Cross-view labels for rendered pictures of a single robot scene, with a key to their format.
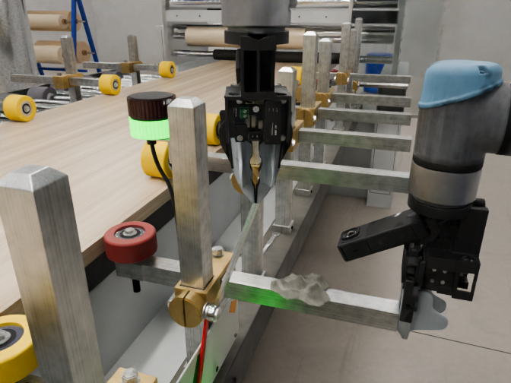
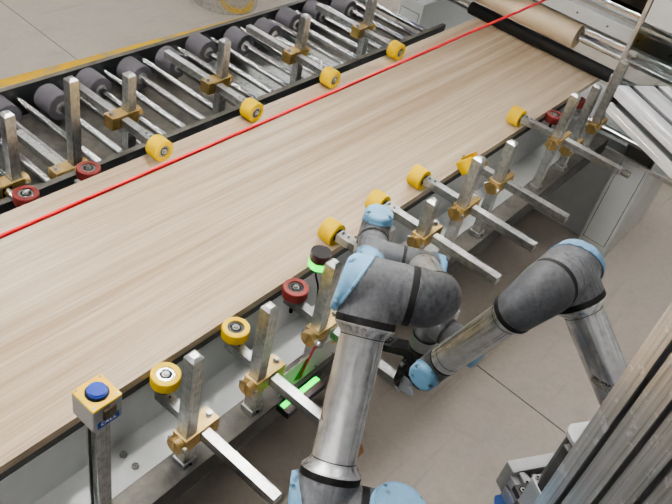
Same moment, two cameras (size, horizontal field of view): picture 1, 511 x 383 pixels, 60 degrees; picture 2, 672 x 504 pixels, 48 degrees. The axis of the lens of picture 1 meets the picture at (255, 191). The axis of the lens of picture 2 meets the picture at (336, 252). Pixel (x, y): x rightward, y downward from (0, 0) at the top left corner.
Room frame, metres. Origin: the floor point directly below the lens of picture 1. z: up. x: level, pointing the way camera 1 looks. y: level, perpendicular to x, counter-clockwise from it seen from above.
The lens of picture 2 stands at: (-0.96, -0.26, 2.47)
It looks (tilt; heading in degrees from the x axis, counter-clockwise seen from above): 41 degrees down; 13
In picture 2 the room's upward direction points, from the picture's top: 14 degrees clockwise
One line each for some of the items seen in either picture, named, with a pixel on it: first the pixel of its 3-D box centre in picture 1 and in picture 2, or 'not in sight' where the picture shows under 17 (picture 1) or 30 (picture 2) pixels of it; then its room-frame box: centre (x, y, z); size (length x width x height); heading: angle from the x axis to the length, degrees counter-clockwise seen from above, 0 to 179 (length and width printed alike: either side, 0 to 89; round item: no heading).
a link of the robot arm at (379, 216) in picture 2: not in sight; (375, 228); (0.51, 0.00, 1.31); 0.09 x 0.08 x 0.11; 14
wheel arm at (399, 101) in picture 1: (353, 98); (523, 193); (1.49, -0.33, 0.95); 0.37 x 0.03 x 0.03; 72
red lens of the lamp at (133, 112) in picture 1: (152, 105); (320, 255); (0.55, 0.13, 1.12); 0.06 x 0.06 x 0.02
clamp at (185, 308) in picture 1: (202, 286); (320, 328); (0.55, 0.08, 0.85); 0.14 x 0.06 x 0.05; 162
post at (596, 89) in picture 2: (348, 80); (576, 132); (2.20, -0.46, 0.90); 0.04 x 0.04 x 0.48; 72
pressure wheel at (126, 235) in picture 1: (133, 261); (293, 299); (0.61, 0.20, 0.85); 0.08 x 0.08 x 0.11
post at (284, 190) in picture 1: (284, 168); (414, 255); (1.01, -0.07, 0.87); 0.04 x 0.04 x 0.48; 72
